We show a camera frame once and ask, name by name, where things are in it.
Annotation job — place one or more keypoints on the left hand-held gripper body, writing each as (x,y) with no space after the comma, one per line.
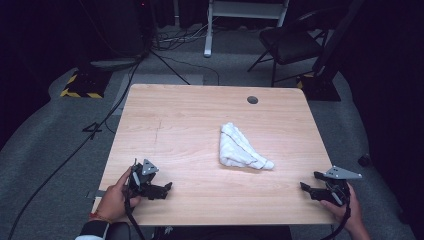
(141,181)

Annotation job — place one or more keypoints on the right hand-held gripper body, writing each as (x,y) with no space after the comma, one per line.
(336,186)

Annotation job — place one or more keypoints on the white towel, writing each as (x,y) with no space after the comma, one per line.
(238,150)

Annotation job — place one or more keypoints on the person's right hand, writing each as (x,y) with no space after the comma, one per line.
(350,213)

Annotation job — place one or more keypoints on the person's left hand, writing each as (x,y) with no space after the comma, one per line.
(113,200)

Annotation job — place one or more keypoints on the small black caster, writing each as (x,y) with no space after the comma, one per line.
(364,160)

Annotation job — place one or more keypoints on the grey tape strip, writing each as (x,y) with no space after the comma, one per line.
(98,193)

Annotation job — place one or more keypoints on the person's dark trousers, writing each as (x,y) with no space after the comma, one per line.
(226,234)

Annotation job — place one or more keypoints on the dark round table grommet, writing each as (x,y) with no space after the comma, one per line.
(252,100)

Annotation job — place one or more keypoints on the straight black stand leg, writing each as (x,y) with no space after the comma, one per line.
(170,67)

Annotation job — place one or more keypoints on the black folding chair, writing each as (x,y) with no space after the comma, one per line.
(290,43)

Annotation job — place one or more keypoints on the dark tall cabinet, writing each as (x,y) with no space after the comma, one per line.
(130,26)

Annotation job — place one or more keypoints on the black yellow striped base plate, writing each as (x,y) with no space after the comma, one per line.
(320,88)
(85,85)

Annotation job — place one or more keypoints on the black slanted stand post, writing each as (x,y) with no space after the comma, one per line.
(336,40)

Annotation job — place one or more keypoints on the white metal stand frame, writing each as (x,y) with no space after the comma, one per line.
(210,30)

